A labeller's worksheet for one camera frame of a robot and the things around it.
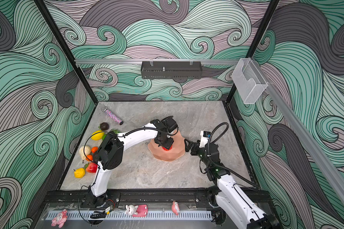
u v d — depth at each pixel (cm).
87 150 87
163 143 80
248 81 78
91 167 81
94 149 89
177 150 90
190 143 71
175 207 67
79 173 78
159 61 92
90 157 86
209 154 59
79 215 69
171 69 95
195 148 71
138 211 68
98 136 95
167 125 71
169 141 80
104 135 96
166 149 89
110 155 53
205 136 70
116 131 98
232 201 48
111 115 107
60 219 65
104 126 100
